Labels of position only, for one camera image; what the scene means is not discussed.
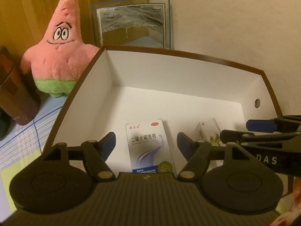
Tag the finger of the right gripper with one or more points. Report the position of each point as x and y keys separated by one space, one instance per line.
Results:
x=286 y=124
x=266 y=140

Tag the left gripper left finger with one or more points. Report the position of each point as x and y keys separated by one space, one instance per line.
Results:
x=95 y=154

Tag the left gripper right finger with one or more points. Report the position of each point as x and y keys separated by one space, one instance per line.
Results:
x=198 y=155

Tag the long white ointment box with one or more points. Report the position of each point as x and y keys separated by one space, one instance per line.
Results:
x=209 y=130

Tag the white blue medicine box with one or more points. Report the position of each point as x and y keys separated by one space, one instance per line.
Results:
x=149 y=148

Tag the person's right hand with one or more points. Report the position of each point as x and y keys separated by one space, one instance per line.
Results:
x=296 y=187

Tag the checked blue green tablecloth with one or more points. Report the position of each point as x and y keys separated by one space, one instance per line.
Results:
x=23 y=144

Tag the brown cardboard box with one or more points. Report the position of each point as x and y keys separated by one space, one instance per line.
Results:
x=123 y=85

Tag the brown metal canister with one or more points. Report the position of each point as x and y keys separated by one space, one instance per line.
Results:
x=18 y=100

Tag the dark green glass teapot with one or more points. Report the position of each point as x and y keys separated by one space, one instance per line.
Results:
x=4 y=123

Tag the pink starfish plush toy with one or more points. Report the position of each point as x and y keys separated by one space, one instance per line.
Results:
x=59 y=59

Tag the framed landscape picture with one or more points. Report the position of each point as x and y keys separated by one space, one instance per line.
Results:
x=138 y=23

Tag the orange yellow curtain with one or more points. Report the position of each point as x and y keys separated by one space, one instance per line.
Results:
x=23 y=23

